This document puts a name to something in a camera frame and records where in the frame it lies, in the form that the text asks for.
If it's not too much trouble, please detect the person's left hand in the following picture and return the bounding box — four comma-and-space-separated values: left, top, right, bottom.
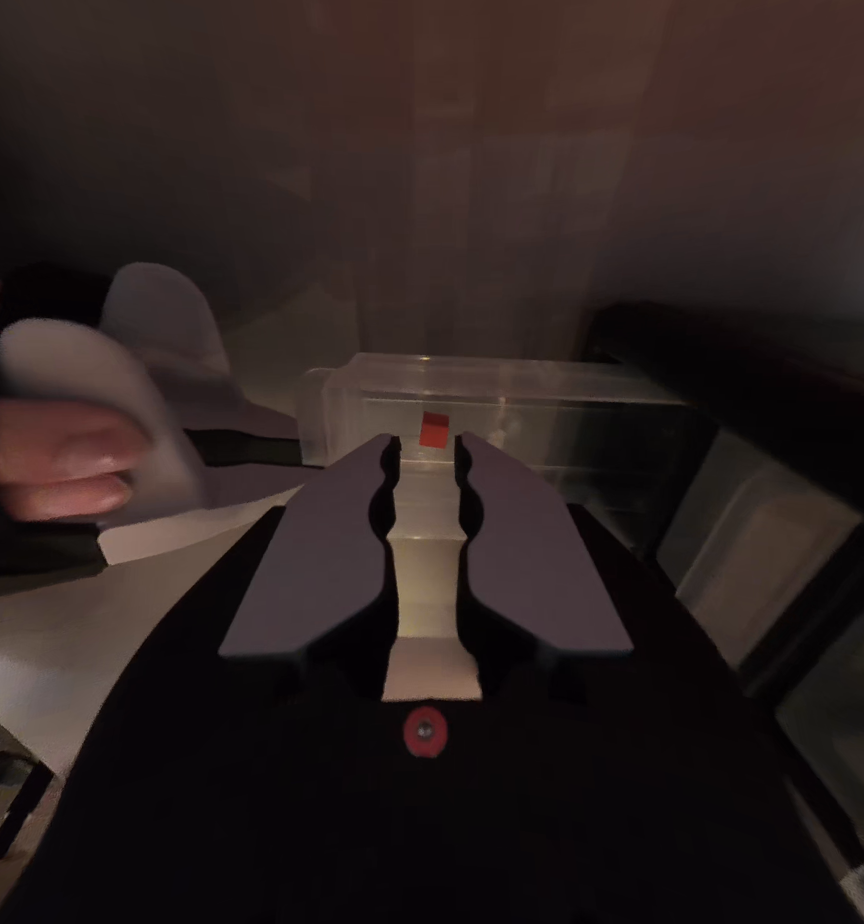
0, 398, 156, 524

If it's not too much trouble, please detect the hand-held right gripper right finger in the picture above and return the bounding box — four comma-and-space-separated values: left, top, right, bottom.
454, 431, 636, 661

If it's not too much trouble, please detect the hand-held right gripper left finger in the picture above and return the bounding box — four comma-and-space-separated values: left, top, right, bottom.
219, 434, 401, 665

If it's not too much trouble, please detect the black drawer cabinet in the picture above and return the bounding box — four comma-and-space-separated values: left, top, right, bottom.
577, 296, 864, 867

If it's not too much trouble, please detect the clear plastic drawer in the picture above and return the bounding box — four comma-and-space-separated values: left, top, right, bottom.
295, 351, 714, 636

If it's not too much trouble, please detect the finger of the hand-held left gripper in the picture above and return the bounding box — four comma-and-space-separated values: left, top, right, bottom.
98, 263, 306, 441
98, 431, 325, 567

